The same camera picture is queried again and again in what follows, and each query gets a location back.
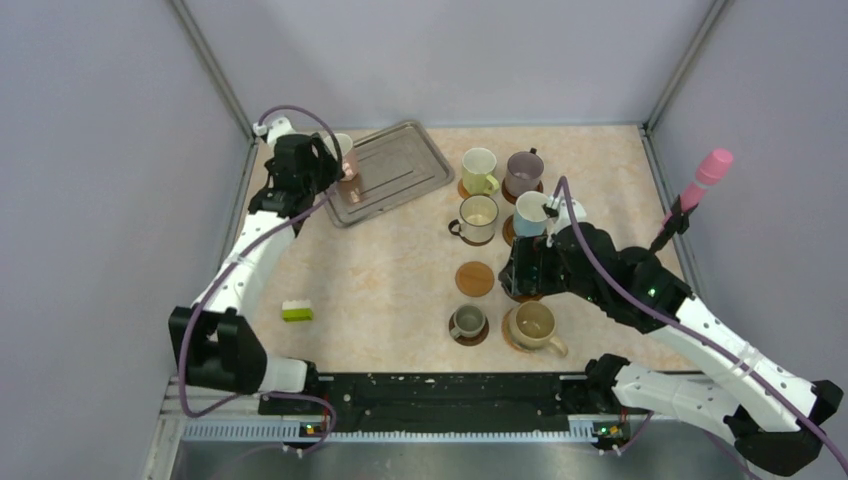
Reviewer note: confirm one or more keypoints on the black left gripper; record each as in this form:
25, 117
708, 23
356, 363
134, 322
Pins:
326, 166

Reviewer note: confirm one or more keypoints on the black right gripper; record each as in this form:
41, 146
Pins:
554, 244

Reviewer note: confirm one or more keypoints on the white mug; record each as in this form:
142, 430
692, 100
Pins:
339, 157

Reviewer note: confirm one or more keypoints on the dark green mug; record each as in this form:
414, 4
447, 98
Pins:
533, 268

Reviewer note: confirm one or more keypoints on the light blue mug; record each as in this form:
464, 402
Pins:
530, 218

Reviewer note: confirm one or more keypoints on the tan mug with handle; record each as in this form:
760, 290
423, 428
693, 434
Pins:
537, 320

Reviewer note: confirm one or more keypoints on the brown saucer coaster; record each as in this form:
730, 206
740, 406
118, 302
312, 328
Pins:
512, 199
508, 232
525, 298

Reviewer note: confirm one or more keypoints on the woven rattan coaster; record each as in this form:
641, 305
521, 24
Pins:
516, 339

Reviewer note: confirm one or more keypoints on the mauve mug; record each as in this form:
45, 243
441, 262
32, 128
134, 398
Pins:
524, 172

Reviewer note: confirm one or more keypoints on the light bamboo coaster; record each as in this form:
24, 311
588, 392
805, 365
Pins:
474, 279
464, 194

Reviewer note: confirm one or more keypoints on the beige mug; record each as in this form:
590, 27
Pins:
477, 218

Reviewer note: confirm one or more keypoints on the small grey-green cup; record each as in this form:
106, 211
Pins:
465, 323

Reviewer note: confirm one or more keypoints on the dark walnut coaster front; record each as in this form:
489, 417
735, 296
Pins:
459, 336

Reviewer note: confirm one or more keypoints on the dark walnut coaster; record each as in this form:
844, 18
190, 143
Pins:
476, 243
459, 336

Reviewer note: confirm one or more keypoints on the pale yellow mug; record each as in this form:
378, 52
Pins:
478, 172

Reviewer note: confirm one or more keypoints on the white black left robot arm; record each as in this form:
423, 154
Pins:
213, 339

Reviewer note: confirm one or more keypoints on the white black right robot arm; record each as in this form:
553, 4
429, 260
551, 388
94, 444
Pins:
771, 417

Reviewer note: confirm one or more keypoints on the metal serving tray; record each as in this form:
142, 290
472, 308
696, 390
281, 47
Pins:
395, 165

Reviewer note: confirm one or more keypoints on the pink microphone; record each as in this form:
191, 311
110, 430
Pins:
708, 173

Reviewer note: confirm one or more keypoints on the green white block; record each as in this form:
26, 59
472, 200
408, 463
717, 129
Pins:
293, 311

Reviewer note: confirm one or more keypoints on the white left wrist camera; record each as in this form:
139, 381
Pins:
272, 131

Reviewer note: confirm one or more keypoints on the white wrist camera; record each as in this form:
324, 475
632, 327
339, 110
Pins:
562, 213
272, 131

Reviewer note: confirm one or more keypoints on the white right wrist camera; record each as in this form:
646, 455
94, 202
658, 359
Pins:
562, 213

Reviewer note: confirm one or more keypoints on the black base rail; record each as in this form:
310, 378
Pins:
427, 408

